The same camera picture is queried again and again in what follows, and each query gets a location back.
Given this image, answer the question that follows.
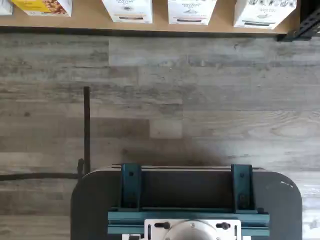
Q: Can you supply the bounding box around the white box green strip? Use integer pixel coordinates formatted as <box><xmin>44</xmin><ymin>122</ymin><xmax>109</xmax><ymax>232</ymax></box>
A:
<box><xmin>233</xmin><ymin>0</ymin><xmax>298</xmax><ymax>30</ymax></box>

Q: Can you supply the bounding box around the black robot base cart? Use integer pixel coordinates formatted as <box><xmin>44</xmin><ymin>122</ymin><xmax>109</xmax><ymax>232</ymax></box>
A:
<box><xmin>70</xmin><ymin>163</ymin><xmax>303</xmax><ymax>240</ymax></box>

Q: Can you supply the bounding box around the white box pink strip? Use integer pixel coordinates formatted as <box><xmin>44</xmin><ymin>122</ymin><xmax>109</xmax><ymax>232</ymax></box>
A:
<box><xmin>167</xmin><ymin>0</ymin><xmax>218</xmax><ymax>26</ymax></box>

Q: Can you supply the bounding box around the white box yellow strip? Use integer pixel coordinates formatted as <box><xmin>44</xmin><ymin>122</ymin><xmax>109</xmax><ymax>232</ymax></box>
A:
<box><xmin>101</xmin><ymin>0</ymin><xmax>154</xmax><ymax>25</ymax></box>

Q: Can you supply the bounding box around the wooden shelf board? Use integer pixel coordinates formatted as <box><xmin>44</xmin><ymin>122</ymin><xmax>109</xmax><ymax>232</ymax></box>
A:
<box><xmin>0</xmin><ymin>0</ymin><xmax>296</xmax><ymax>35</ymax></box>

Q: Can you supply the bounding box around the yellow purely elizabeth box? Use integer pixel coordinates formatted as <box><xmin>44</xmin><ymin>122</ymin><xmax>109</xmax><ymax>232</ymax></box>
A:
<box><xmin>11</xmin><ymin>0</ymin><xmax>73</xmax><ymax>17</ymax></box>

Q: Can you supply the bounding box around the blue flax oatmeal box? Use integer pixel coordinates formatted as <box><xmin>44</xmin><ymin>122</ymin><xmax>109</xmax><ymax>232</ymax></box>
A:
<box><xmin>0</xmin><ymin>0</ymin><xmax>13</xmax><ymax>15</ymax></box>

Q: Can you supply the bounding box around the white metal mounting plate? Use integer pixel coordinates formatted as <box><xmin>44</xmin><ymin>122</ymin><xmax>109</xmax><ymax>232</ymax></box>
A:
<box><xmin>121</xmin><ymin>218</ymin><xmax>252</xmax><ymax>240</ymax></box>

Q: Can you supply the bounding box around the teal metal mounting frame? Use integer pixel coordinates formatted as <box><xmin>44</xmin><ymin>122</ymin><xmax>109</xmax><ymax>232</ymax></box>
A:
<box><xmin>107</xmin><ymin>163</ymin><xmax>271</xmax><ymax>237</ymax></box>

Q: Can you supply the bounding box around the black floor cable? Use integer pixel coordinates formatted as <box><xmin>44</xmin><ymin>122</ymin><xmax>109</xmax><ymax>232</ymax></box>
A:
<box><xmin>0</xmin><ymin>86</ymin><xmax>91</xmax><ymax>181</ymax></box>

